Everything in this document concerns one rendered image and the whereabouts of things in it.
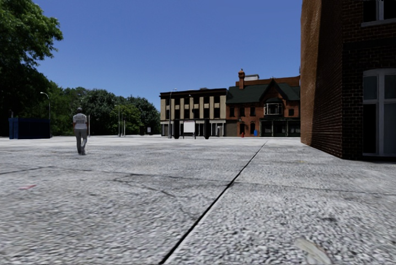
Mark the red brick building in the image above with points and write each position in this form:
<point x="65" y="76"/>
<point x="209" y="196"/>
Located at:
<point x="350" y="82"/>

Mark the grey pole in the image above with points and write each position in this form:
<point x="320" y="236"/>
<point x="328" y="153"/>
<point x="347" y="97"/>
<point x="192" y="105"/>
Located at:
<point x="88" y="126"/>

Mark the blue booth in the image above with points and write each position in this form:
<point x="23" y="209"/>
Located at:
<point x="29" y="128"/>

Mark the black bus shelter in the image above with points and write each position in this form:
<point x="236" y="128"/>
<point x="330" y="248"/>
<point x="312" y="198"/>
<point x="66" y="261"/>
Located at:
<point x="189" y="127"/>

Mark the person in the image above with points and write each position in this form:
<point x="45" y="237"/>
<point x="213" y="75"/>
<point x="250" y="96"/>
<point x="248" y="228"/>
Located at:
<point x="80" y="131"/>

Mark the trees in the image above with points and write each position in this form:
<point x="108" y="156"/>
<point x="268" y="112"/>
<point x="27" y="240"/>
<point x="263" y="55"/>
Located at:
<point x="16" y="66"/>

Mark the tan and dark building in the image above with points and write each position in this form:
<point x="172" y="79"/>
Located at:
<point x="198" y="107"/>

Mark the red brick house, green roof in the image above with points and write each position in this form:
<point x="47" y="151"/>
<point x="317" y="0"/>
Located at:
<point x="251" y="109"/>

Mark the sign on a post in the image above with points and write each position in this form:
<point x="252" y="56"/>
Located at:
<point x="148" y="130"/>

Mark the grey street lamp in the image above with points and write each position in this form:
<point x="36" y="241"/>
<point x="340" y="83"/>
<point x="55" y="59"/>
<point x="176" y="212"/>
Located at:
<point x="49" y="109"/>
<point x="170" y="112"/>
<point x="119" y="121"/>

